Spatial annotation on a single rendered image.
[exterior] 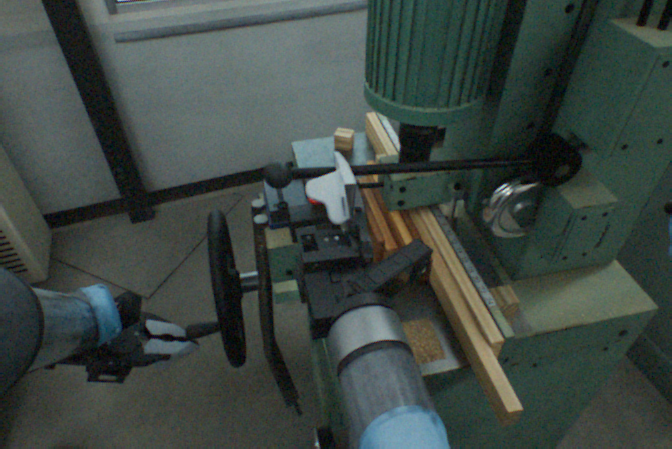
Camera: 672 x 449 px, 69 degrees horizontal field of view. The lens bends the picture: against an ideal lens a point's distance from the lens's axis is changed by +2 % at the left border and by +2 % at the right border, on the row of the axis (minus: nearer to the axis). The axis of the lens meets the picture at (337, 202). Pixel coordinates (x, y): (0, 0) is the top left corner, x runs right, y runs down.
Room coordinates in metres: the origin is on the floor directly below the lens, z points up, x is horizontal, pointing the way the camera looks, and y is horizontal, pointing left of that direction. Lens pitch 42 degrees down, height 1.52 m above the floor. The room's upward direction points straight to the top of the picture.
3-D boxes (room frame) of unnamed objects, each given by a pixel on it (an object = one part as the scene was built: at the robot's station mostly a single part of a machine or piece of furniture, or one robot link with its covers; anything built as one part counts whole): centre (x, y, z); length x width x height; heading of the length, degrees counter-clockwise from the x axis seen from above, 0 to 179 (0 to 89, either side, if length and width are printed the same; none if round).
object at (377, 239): (0.59, -0.05, 0.94); 0.16 x 0.01 x 0.08; 14
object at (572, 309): (0.67, -0.25, 0.76); 0.57 x 0.45 x 0.09; 104
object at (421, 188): (0.64, -0.15, 0.99); 0.14 x 0.07 x 0.09; 104
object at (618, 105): (0.54, -0.37, 1.23); 0.09 x 0.08 x 0.15; 104
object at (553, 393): (0.67, -0.24, 0.36); 0.58 x 0.45 x 0.71; 104
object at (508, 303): (0.51, -0.29, 0.82); 0.04 x 0.04 x 0.05; 13
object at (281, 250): (0.60, 0.06, 0.92); 0.15 x 0.13 x 0.09; 14
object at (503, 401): (0.53, -0.15, 0.92); 0.54 x 0.02 x 0.04; 14
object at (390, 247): (0.60, -0.06, 0.93); 0.18 x 0.02 x 0.07; 14
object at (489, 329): (0.65, -0.15, 0.93); 0.60 x 0.02 x 0.05; 14
